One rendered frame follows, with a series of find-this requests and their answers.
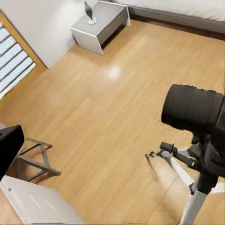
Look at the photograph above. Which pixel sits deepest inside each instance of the nightstand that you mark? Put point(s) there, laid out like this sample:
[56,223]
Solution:
[109,18]

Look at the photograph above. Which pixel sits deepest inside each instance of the desk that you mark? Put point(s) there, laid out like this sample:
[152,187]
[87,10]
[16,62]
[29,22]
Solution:
[22,203]

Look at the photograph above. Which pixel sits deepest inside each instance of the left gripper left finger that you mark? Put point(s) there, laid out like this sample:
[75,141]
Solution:
[11,140]

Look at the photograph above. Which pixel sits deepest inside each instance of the taboret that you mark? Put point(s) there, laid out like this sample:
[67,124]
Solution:
[45,168]

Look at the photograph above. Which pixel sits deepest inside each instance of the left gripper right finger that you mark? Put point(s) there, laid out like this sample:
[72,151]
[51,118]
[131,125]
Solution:
[217,139]

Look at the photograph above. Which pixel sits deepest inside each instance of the table lamp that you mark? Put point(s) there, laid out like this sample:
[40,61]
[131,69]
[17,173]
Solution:
[88,11]

